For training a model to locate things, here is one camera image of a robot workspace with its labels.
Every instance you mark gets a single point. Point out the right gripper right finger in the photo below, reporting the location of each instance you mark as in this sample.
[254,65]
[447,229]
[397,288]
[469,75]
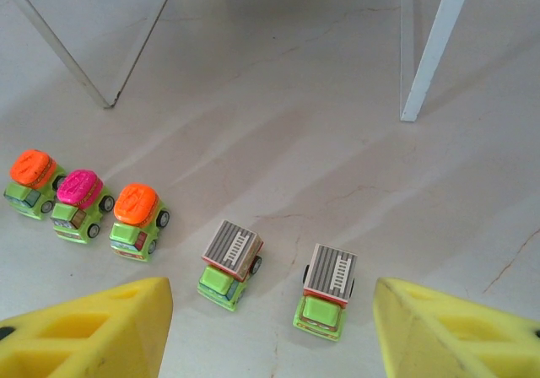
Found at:
[455,340]

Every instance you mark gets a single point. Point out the green truck with pink mixer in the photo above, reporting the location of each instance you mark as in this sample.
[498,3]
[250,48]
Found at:
[78,196]

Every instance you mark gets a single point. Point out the wooden shelf with white frame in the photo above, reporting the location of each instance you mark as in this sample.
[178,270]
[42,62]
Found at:
[430,57]

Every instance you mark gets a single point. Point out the green truck with orange mixer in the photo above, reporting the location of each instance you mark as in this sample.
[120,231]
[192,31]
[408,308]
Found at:
[34,175]
[135,213]

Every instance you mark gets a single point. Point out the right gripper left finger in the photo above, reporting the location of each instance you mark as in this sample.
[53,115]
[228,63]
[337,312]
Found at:
[84,336]

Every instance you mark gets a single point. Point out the green truck with ladder box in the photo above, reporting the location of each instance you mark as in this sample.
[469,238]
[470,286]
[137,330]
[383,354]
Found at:
[327,285]
[230,260]

